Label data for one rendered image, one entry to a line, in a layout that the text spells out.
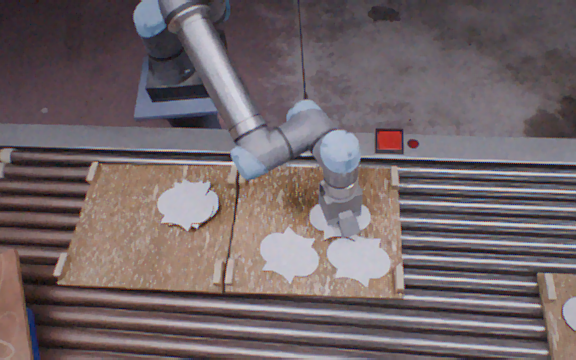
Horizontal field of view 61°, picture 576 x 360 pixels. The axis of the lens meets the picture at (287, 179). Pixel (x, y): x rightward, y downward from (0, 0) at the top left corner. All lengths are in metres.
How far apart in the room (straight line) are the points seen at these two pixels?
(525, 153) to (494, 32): 1.77
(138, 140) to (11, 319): 0.58
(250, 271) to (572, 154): 0.89
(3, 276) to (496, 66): 2.50
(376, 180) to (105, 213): 0.71
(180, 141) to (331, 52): 1.64
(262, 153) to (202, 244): 0.36
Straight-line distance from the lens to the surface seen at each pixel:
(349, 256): 1.16
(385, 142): 1.35
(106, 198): 1.38
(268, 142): 0.97
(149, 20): 1.44
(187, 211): 1.24
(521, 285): 1.24
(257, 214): 1.24
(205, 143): 1.41
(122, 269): 1.27
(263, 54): 2.94
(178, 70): 1.54
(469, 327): 1.18
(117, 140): 1.51
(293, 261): 1.16
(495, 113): 2.72
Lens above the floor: 2.02
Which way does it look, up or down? 58 degrees down
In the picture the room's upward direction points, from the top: 9 degrees counter-clockwise
